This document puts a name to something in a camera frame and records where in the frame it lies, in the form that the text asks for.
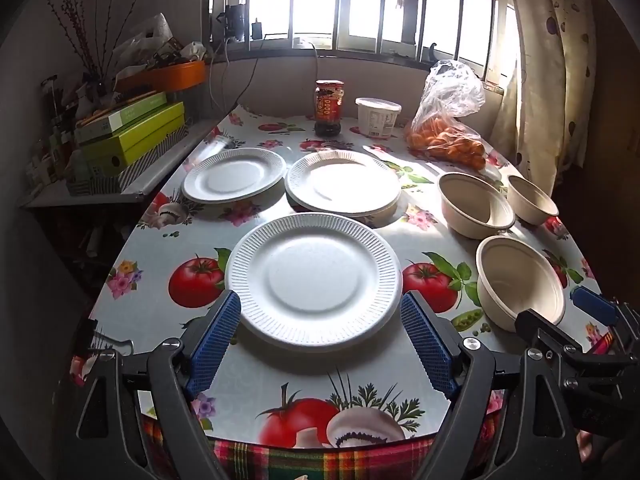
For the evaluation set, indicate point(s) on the black binder clip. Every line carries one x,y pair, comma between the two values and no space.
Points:
95,332

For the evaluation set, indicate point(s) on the red label sauce jar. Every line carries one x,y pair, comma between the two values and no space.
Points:
329,107

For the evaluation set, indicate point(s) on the vegetable print tablecloth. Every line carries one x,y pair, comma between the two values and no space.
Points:
200,220

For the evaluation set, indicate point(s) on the orange box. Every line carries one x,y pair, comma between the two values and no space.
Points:
170,77

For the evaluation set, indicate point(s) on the pale green flat box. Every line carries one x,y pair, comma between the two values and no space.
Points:
125,112

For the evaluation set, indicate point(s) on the spotted curtain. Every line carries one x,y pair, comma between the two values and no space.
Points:
545,85

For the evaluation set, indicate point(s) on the group of small bottles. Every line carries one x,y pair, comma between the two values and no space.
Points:
50,155

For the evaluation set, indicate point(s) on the black device on sill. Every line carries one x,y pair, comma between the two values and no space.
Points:
234,22

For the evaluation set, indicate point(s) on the plastic bag of oranges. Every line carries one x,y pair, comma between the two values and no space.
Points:
450,145

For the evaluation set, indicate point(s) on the grey side shelf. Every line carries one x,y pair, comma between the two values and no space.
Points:
160,182

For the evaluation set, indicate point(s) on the lime green box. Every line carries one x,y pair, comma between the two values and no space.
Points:
135,142

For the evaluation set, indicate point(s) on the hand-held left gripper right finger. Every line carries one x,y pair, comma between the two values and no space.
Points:
427,345

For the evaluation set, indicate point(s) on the striped cardboard box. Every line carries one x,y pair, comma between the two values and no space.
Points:
145,167

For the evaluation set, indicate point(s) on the beige paper bowl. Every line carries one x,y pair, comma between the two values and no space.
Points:
532,199
475,205
520,280

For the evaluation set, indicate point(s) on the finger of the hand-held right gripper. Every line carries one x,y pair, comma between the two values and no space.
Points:
540,325
592,305

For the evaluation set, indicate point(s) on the white plastic bag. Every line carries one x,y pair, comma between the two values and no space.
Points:
145,40

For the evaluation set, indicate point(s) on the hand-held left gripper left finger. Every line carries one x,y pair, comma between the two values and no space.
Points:
215,345

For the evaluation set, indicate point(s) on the white plastic tub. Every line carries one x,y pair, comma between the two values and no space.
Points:
378,117

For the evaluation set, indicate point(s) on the barred window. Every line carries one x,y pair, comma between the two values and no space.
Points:
360,10

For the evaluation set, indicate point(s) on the white paper plate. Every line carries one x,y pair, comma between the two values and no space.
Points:
345,182
232,175
313,280

